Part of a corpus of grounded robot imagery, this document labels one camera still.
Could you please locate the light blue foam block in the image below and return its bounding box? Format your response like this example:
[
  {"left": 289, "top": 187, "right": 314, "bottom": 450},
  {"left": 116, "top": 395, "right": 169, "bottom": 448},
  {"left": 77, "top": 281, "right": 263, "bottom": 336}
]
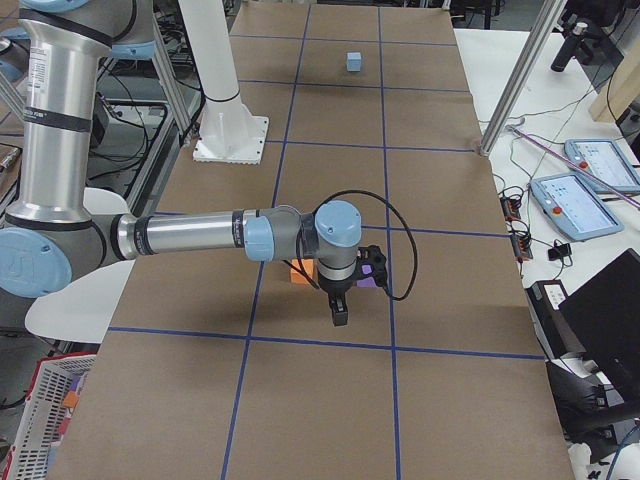
[{"left": 346, "top": 51, "right": 362, "bottom": 73}]

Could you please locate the orange terminal board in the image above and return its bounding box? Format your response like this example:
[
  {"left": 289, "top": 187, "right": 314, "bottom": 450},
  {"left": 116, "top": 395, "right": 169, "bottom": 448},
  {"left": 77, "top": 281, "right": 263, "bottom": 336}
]
[{"left": 499, "top": 195, "right": 533, "bottom": 263}]

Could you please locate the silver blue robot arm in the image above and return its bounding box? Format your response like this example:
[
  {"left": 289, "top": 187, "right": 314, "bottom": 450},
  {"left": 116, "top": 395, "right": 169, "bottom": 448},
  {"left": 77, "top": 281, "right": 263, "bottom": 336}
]
[{"left": 1, "top": 1, "right": 388, "bottom": 326}]

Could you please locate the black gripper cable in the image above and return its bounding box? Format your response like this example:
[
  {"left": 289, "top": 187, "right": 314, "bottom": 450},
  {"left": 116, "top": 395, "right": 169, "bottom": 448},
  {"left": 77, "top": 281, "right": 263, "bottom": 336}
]
[{"left": 294, "top": 188, "right": 422, "bottom": 302}]

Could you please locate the near teach pendant tablet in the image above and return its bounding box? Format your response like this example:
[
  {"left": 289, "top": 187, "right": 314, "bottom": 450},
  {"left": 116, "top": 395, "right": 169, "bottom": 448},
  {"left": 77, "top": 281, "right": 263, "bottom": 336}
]
[{"left": 530, "top": 173, "right": 624, "bottom": 241}]

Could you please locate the white plastic chair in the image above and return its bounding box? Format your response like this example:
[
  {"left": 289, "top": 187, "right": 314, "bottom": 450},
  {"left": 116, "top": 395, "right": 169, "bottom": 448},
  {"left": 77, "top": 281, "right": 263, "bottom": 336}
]
[{"left": 25, "top": 187, "right": 134, "bottom": 344}]

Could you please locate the black device with label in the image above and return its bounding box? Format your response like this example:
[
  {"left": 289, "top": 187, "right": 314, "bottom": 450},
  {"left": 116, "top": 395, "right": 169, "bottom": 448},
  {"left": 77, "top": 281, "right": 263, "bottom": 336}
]
[{"left": 526, "top": 280, "right": 586, "bottom": 359}]

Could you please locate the purple foam block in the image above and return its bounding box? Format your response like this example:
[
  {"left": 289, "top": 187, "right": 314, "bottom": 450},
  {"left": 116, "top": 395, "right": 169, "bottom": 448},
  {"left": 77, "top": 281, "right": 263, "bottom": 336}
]
[{"left": 356, "top": 264, "right": 377, "bottom": 288}]

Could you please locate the far teach pendant tablet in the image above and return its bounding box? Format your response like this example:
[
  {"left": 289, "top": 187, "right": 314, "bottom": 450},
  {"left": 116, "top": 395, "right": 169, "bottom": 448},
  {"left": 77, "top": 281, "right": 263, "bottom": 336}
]
[{"left": 564, "top": 139, "right": 639, "bottom": 194}]

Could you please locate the wooden board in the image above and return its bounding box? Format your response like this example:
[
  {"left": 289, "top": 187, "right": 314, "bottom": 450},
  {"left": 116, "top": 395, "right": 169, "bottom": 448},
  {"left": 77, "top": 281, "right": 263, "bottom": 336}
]
[{"left": 589, "top": 33, "right": 640, "bottom": 122}]

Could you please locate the teach pendant tablet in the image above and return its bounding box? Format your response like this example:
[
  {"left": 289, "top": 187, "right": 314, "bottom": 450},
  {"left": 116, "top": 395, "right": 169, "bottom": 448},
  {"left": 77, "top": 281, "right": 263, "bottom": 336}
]
[
  {"left": 530, "top": 173, "right": 624, "bottom": 241},
  {"left": 564, "top": 139, "right": 639, "bottom": 194}
]

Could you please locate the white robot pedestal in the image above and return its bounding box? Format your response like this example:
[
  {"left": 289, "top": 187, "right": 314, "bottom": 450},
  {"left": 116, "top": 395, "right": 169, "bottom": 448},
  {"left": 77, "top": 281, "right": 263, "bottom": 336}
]
[{"left": 179, "top": 0, "right": 269, "bottom": 164}]

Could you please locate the white perforated plastic basket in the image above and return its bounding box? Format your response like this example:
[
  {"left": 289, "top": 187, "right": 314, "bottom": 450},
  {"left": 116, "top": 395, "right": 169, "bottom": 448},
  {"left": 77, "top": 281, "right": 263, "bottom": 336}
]
[{"left": 2, "top": 353, "right": 96, "bottom": 479}]

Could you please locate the orange foam block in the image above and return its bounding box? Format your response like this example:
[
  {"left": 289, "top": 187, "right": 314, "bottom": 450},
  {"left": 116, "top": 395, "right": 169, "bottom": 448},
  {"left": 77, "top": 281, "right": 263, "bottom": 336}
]
[{"left": 289, "top": 259, "right": 316, "bottom": 285}]

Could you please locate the pink purple rod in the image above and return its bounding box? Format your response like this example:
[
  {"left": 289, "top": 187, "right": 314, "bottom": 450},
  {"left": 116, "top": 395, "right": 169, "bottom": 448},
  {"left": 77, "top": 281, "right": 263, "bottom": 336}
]
[{"left": 505, "top": 124, "right": 640, "bottom": 209}]

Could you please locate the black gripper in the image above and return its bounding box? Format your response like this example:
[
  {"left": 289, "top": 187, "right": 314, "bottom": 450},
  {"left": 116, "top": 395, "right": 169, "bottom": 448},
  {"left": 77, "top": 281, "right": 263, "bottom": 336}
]
[{"left": 318, "top": 245, "right": 387, "bottom": 327}]

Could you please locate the black cylinder camera mount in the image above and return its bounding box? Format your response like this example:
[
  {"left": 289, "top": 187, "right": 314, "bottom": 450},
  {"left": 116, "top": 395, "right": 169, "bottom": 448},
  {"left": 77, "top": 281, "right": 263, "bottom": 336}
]
[{"left": 550, "top": 20, "right": 593, "bottom": 72}]

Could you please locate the aluminium frame post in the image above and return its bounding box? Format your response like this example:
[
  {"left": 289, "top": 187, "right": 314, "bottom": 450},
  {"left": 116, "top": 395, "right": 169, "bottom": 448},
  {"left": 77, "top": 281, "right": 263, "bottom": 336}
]
[{"left": 478, "top": 0, "right": 566, "bottom": 157}]

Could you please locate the black laptop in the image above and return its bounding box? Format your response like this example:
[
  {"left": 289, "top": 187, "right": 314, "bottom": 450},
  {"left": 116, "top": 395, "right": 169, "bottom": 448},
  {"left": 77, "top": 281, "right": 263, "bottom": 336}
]
[{"left": 560, "top": 248, "right": 639, "bottom": 400}]

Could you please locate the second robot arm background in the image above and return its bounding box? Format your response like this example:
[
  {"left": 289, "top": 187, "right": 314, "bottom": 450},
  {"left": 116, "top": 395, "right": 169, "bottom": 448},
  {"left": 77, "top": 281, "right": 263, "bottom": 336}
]
[{"left": 1, "top": 27, "right": 30, "bottom": 82}]

